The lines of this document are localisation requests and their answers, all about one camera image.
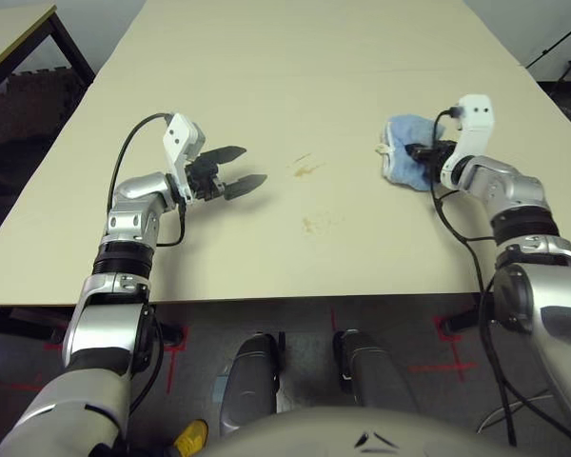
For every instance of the grey robot torso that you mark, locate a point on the grey robot torso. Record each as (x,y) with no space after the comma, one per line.
(314,433)

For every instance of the beige side table black frame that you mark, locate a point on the beige side table black frame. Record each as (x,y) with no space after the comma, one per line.
(9,33)

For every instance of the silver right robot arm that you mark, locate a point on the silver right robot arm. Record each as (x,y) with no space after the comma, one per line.
(518,190)

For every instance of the blue fluffy rag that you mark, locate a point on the blue fluffy rag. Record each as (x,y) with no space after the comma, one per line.
(409,128)

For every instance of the dark foam puzzle mat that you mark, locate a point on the dark foam puzzle mat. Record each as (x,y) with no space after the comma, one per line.
(28,109)

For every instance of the grey right robot leg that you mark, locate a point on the grey right robot leg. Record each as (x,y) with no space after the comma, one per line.
(376,371)

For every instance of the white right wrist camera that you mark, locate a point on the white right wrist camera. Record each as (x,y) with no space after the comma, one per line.
(476,114)

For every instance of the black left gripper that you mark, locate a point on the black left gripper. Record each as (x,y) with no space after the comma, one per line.
(203,178)

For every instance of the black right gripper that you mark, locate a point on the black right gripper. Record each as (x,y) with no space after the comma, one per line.
(440,152)

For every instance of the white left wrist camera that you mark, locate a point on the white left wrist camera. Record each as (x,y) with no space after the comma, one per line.
(178,131)

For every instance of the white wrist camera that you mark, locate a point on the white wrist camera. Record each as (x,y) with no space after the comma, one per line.
(178,131)
(476,114)

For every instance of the grey robot leg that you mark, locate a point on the grey robot leg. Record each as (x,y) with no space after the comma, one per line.
(376,371)
(252,376)

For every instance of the black tripod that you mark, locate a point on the black tripod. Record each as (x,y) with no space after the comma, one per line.
(547,51)

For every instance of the yellow black tool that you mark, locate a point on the yellow black tool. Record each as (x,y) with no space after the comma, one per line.
(192,435)

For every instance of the grey left robot leg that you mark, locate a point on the grey left robot leg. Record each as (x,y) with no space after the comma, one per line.
(252,376)

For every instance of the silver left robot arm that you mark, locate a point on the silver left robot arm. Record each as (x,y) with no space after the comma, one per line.
(133,188)

